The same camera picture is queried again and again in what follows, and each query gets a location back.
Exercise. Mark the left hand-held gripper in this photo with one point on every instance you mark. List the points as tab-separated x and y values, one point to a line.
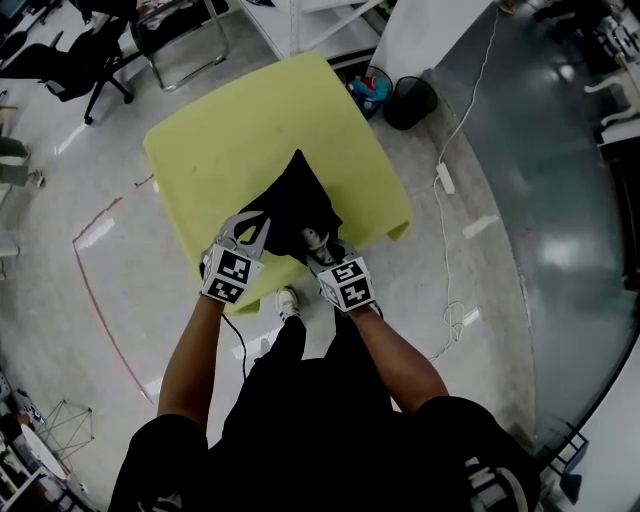
230	275

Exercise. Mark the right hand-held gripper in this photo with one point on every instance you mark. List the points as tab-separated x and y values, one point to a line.
350	285

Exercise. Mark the black cloth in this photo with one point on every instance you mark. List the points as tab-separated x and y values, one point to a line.
295	200

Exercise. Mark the person's right forearm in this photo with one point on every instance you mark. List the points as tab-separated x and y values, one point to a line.
395	360

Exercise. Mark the person's left forearm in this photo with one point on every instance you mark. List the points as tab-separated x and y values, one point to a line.
192	360

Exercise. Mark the person's white shoe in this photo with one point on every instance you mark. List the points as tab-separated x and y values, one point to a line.
286	302

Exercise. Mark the yellow-green plastic table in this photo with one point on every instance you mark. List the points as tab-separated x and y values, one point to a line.
240	115

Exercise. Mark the white power strip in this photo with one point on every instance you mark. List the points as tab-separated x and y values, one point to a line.
445	178

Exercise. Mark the person's black clothing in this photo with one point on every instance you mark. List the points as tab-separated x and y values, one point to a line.
310	440

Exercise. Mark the black mesh bin with trash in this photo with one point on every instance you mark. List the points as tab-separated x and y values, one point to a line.
372	107

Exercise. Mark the black waste bin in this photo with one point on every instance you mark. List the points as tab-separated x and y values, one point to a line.
410	102

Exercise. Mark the white metal shelving rack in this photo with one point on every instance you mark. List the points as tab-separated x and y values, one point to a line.
320	25

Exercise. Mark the black office chair with headrest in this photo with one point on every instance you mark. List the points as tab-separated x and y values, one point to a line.
75	65

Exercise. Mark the white pillar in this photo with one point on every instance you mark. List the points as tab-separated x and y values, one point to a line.
425	35

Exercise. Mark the white table with curved legs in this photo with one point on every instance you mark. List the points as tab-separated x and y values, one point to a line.
617	107

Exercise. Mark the black chair with chrome frame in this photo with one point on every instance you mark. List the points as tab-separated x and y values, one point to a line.
165	30

